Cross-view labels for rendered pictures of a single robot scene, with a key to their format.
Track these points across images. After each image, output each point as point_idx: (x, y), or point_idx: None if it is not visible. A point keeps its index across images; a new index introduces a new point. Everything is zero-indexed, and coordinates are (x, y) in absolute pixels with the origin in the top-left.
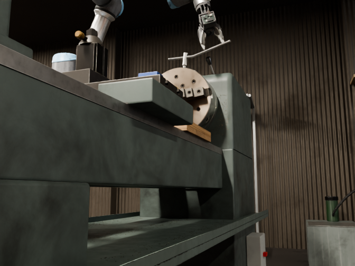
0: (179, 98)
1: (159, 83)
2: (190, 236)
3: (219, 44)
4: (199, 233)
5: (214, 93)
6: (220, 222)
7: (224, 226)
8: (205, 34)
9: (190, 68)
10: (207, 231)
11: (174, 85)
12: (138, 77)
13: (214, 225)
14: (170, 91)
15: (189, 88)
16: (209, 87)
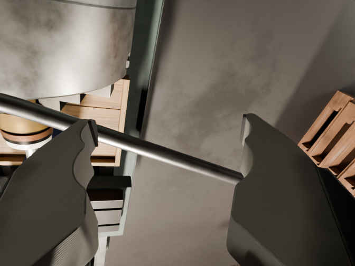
0: (128, 208)
1: (124, 229)
2: (125, 132)
3: (196, 171)
4: (127, 115)
5: (133, 3)
6: None
7: (143, 116)
8: (95, 245)
9: (40, 97)
10: (131, 105)
11: (121, 213)
12: (100, 232)
13: (129, 62)
14: (125, 218)
15: (73, 102)
16: (125, 72)
